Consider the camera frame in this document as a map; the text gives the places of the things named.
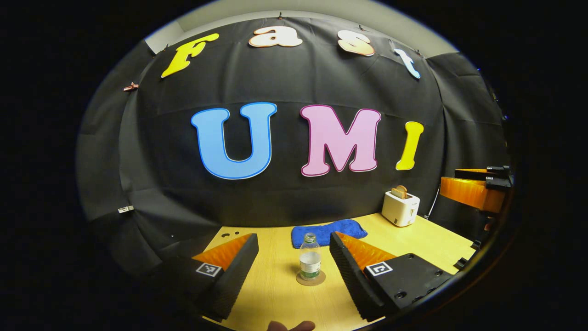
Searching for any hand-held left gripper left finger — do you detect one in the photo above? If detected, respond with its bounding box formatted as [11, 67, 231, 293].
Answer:
[155, 232, 260, 323]

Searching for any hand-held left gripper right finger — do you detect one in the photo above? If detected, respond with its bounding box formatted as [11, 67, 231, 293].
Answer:
[328, 230, 456, 323]

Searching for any clear plastic water bottle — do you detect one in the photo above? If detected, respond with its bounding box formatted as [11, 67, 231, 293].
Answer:
[299, 232, 322, 281]

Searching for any blue towel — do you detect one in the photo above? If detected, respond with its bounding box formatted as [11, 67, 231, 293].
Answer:
[291, 218, 368, 250]

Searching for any white toaster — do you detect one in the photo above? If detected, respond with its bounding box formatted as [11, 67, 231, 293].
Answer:
[381, 189, 421, 228]

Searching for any black backdrop cloth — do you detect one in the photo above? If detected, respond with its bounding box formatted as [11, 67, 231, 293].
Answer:
[76, 16, 511, 282]

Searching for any toaster power cable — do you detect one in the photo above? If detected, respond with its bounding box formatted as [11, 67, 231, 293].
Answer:
[424, 185, 440, 220]

